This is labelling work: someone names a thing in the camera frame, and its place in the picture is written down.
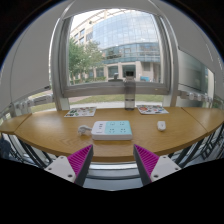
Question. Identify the sticker sheet with red circle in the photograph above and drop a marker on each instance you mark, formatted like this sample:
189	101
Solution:
152	109

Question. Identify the white rail with knobs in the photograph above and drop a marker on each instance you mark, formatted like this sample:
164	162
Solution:
196	96
33	102

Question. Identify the dark chair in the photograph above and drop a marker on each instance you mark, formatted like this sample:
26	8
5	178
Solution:
215	141
6	148

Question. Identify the clear grey drink bottle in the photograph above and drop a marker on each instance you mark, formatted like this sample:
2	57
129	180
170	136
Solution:
130	95

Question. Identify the sticker sheet with green prints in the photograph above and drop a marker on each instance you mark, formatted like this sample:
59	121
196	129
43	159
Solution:
81	112

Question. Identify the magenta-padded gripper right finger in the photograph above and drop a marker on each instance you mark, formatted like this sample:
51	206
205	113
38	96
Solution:
163	168

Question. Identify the small white charger block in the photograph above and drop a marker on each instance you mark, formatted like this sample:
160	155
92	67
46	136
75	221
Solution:
161	125

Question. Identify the white and mint power strip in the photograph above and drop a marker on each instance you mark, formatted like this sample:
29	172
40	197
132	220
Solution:
111	130

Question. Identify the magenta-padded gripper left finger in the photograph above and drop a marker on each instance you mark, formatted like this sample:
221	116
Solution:
61	168

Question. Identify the grey window frame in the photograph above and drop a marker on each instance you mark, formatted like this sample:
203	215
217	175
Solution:
115	88

